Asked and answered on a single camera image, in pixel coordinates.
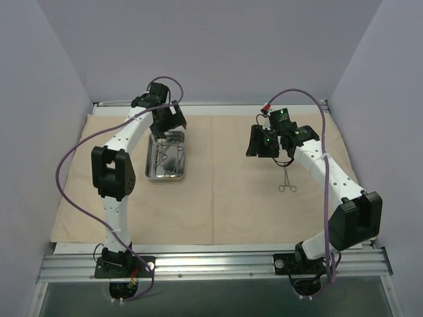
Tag steel instrument tray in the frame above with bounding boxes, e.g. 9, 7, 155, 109
145, 130, 186, 182

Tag steel forceps with ring handles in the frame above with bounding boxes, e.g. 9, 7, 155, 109
278, 167, 297, 193

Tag beige cloth kit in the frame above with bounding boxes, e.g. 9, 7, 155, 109
50, 115, 323, 244

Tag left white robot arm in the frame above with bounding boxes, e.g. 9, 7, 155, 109
91, 81, 187, 277

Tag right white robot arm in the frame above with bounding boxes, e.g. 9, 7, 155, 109
246, 104, 383, 273

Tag steel forceps in tray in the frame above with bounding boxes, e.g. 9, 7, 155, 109
165, 143, 184, 178

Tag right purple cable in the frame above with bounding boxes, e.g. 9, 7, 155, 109
262, 88, 341, 291

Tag purple cable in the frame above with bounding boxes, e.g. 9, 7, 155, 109
54, 76, 185, 302
262, 88, 341, 291

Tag back aluminium rail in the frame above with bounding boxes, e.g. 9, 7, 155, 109
93, 100, 328, 107

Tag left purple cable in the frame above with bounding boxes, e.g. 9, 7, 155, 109
54, 76, 185, 302

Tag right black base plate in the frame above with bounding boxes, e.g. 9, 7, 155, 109
272, 253, 326, 275

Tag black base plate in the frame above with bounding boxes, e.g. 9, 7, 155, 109
94, 254, 154, 279
272, 253, 326, 275

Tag front aluminium rail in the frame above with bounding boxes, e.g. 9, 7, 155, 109
37, 242, 393, 283

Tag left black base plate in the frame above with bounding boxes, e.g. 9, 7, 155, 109
94, 254, 154, 279

